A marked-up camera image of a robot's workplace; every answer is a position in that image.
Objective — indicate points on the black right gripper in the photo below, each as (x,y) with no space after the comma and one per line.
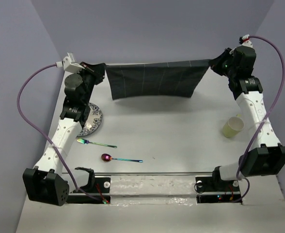
(216,63)

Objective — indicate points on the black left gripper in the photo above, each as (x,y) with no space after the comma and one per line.
(97,71)

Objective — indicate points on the blue floral white plate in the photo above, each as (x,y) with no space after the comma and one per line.
(93,122)

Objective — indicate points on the cream cup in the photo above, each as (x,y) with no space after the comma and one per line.
(232,127)

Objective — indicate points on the dark grey checked cloth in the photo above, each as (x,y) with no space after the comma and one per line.
(156,79)

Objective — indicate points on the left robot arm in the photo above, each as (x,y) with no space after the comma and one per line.
(50,180)

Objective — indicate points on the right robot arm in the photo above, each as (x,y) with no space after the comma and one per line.
(265,155)

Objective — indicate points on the iridescent fork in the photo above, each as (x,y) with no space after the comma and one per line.
(85,141)

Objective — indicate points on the iridescent spoon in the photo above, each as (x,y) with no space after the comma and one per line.
(106,158)

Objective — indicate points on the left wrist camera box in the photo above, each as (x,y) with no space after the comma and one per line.
(69,64)

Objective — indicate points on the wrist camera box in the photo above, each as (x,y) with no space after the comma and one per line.
(245,41)
(69,64)

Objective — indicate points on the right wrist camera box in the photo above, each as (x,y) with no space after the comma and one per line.
(245,41)

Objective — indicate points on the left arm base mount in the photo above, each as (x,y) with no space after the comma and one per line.
(92,189)

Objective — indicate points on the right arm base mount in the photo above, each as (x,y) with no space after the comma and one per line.
(210,191)

